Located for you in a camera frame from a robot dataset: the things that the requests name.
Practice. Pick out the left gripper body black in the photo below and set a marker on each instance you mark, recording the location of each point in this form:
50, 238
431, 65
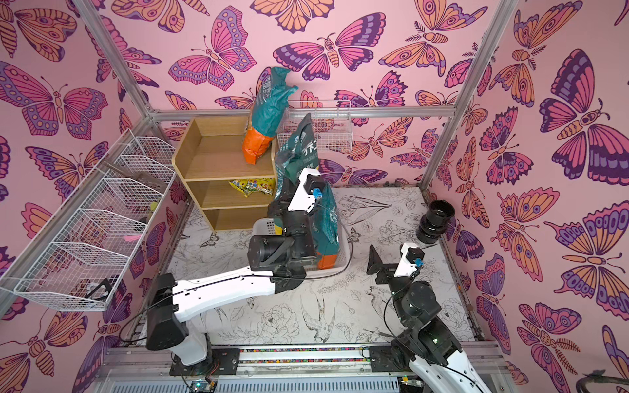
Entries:
292, 228

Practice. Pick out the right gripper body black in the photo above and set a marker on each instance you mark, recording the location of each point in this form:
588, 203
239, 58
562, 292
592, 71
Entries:
386, 274

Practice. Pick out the teal orange fertilizer bag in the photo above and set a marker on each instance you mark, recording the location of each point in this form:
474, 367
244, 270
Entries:
324, 222
267, 112

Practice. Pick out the white plastic basket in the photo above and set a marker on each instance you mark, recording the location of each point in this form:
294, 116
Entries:
344, 256

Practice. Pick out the yellow snack bag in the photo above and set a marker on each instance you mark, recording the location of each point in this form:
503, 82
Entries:
254, 185

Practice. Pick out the dark green yellow fertilizer bag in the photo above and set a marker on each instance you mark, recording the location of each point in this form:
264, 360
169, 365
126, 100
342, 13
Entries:
298, 153

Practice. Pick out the black camera lens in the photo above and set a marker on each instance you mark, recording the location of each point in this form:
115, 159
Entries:
435, 221

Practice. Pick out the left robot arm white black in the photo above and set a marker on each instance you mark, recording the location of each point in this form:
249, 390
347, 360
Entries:
276, 263

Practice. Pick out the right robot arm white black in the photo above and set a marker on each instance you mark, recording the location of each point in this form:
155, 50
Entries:
426, 347

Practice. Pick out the wooden shelf unit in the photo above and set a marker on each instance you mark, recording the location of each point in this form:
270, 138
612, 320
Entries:
208, 158

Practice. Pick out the pink item in rack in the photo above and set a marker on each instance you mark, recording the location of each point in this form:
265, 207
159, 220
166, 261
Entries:
132, 238

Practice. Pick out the black item in rack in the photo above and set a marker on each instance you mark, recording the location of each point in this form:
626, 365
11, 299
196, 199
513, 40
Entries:
101, 291

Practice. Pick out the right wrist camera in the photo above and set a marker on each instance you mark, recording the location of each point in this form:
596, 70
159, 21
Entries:
411, 261

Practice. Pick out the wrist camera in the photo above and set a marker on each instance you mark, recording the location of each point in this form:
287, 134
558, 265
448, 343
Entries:
309, 191
411, 261

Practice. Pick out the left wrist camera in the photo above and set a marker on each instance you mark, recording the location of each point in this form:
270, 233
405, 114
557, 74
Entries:
309, 191

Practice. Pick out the small white wire basket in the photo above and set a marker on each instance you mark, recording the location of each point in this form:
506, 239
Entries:
331, 124

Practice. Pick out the long white wire basket rack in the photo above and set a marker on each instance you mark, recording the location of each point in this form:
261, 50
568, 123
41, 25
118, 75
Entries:
112, 192

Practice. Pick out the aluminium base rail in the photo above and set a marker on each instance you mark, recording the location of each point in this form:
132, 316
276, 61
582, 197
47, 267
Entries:
249, 361

